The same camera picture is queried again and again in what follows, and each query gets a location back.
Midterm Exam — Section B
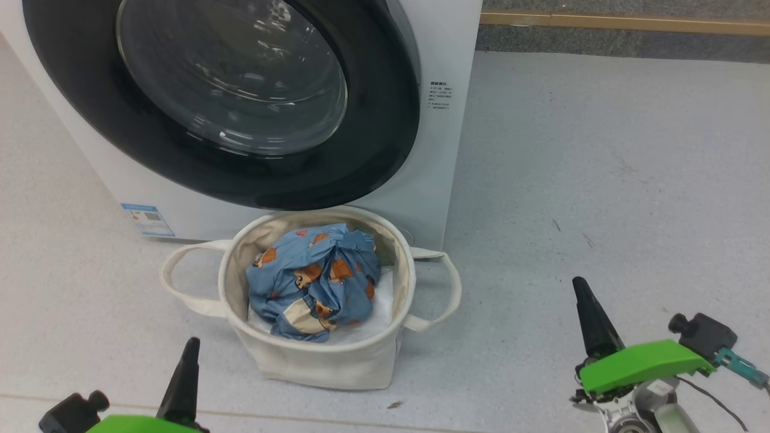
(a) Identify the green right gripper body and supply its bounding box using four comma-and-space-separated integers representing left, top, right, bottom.
579, 340, 716, 396

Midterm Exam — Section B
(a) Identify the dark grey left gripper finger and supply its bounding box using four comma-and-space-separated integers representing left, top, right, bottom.
155, 337, 210, 433

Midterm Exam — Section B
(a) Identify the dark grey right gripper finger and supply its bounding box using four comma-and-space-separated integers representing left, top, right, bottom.
571, 276, 626, 360

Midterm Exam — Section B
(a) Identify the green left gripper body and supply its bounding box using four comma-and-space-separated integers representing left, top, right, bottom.
84, 414, 205, 433

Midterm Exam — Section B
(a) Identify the blue patterned cloth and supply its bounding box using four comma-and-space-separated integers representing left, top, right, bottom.
245, 224, 383, 343

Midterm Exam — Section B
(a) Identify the black round washing machine door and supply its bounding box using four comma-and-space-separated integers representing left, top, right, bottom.
21, 0, 422, 211

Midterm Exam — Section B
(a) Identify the cream canvas laundry basket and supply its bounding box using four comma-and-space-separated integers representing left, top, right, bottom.
159, 206, 463, 392

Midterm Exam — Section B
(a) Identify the white front-load washing machine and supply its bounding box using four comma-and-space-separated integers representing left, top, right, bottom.
0, 0, 484, 252

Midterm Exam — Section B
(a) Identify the blue energy label sticker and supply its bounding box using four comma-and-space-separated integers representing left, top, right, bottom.
120, 203, 176, 238

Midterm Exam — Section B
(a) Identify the wooden baseboard strip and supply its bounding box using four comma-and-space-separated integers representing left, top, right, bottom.
479, 11, 770, 37

